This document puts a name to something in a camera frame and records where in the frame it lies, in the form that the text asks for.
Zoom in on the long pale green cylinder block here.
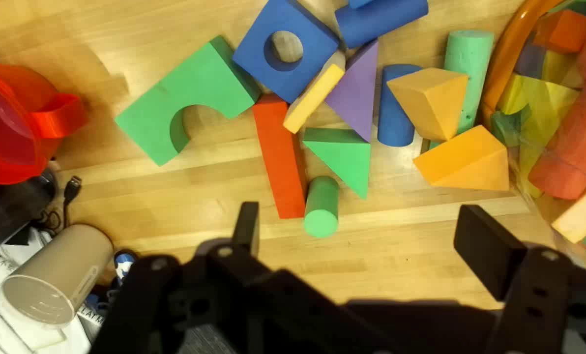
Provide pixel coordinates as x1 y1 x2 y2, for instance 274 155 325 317
443 27 498 136

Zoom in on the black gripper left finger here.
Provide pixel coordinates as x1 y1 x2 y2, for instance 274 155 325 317
89 201 290 354

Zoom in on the blue square block with hole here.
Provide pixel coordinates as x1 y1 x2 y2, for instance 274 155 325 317
231 0 343 104

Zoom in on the black cable plug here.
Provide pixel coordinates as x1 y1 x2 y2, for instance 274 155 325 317
40 173 85 232

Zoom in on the purple triangle foam block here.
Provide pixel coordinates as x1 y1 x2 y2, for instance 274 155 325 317
323 37 382 144

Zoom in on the green arch foam block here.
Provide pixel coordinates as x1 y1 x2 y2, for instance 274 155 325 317
115 35 262 167

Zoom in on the blue cylinder foam block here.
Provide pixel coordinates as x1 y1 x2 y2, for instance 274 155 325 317
333 0 432 49
376 63 428 149

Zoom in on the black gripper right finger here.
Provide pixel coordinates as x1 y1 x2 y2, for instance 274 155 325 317
453 203 586 354

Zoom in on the white paper cup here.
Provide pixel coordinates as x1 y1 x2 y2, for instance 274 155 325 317
0 222 117 328

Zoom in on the pale yellow rectangular block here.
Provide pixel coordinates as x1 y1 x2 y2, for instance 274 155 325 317
282 61 349 136

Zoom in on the orange triangular prism block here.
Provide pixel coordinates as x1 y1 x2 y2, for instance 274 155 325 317
412 124 514 195
386 67 471 144

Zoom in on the green triangle foam block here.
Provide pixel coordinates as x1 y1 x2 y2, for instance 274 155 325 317
302 126 375 201

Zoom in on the short green cylinder block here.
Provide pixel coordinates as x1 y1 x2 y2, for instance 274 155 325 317
302 175 343 240

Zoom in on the red plastic measuring cup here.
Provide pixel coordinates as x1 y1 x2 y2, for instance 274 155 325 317
0 63 89 187

